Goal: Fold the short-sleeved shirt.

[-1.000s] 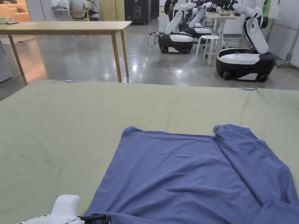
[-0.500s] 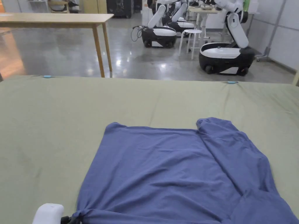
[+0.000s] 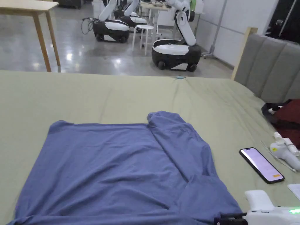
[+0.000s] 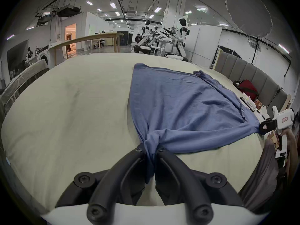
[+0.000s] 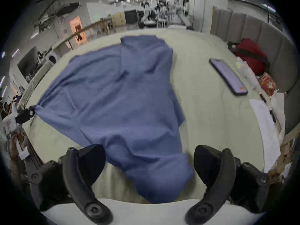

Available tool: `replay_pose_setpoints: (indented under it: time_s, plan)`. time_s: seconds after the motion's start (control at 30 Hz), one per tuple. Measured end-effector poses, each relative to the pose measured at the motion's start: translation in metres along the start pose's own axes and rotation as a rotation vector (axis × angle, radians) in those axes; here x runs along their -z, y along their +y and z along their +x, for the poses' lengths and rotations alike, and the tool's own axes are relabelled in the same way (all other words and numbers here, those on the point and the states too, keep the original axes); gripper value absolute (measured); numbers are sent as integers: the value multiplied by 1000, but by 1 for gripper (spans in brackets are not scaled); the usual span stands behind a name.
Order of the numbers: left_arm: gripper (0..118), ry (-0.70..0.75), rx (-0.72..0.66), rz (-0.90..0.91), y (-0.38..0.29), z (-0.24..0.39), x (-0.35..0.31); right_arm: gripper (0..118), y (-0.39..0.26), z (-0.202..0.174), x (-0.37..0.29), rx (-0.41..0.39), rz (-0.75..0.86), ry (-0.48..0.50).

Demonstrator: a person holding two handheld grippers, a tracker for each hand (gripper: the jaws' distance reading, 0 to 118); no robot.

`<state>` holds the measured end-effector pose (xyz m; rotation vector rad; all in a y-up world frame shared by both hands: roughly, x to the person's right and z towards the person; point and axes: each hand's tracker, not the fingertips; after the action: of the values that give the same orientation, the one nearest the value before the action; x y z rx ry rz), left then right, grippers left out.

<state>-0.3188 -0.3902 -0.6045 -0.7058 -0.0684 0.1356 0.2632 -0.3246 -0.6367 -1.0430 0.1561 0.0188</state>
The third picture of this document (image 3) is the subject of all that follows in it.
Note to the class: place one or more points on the bed with pale green sheet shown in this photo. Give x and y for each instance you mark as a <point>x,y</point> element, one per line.
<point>117,98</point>

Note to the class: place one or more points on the white desk with clutter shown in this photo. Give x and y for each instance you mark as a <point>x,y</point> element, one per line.
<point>161,14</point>

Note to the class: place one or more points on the small blue clip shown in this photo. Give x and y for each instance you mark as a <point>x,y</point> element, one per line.
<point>180,77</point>

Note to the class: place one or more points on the blue shirt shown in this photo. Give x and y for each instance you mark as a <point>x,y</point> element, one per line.
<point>105,164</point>

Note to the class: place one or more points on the white hand controller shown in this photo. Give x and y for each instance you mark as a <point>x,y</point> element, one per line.
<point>282,150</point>

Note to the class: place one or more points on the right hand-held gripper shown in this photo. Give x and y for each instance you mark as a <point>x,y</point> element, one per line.
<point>269,211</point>

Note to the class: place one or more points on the white and black mobile robot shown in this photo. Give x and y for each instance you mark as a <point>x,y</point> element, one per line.
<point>137,20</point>
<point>112,28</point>
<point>175,50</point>

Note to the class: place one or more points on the black smartphone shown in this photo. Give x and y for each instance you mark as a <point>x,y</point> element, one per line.
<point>261,167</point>

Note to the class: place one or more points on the grey padded headboard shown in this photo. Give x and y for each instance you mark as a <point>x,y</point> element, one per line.
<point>274,68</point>

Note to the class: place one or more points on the dark red bag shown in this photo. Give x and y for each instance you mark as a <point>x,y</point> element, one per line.
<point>288,117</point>

